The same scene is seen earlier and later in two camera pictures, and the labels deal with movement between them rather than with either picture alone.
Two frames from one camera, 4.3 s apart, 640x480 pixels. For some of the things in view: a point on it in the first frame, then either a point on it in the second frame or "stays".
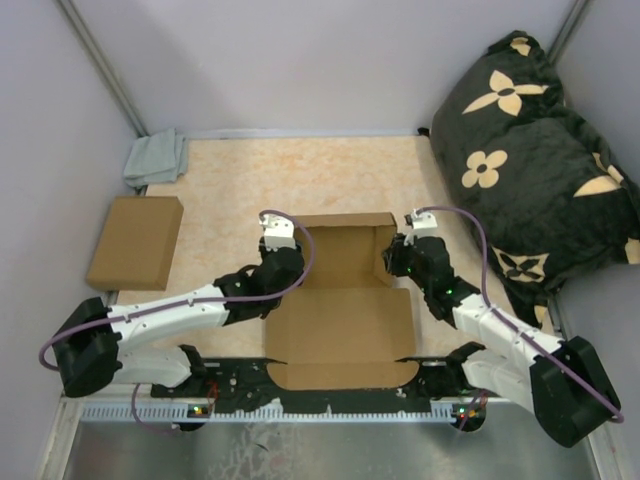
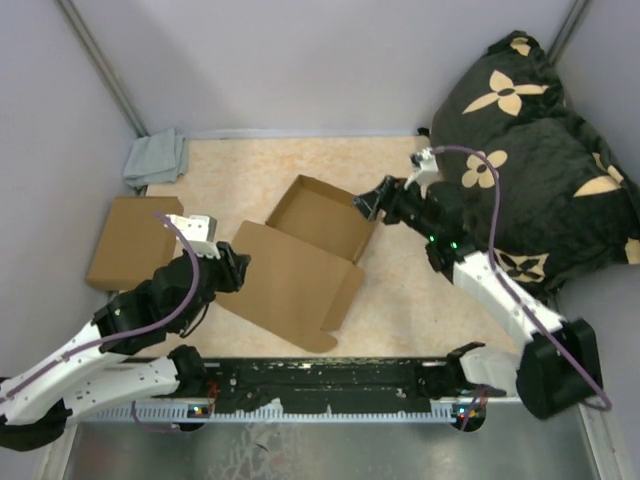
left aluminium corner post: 98,57 stays
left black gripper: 264,252 → 238,262
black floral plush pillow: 544,191 stays
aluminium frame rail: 101,440 stays
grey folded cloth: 161,157 stays
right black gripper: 394,253 → 391,187
